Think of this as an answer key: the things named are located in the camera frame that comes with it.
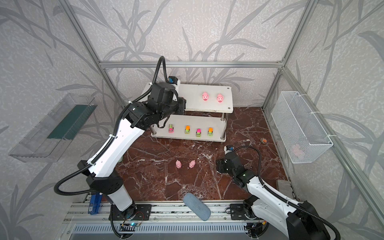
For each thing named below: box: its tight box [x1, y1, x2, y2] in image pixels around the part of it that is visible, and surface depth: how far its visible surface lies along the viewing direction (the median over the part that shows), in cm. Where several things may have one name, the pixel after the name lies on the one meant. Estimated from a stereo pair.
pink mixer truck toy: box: [196, 128, 202, 138], surface depth 98 cm
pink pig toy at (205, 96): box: [202, 91, 210, 102], surface depth 78 cm
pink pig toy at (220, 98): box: [216, 93, 224, 103], surface depth 77 cm
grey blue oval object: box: [183, 192, 211, 222], surface depth 74 cm
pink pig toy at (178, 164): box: [175, 159, 182, 169], surface depth 90 cm
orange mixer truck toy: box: [185, 125, 191, 135], surface depth 100 cm
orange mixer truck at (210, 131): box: [207, 127, 214, 137], surface depth 98 cm
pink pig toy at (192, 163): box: [189, 159, 196, 168], surface depth 90 cm
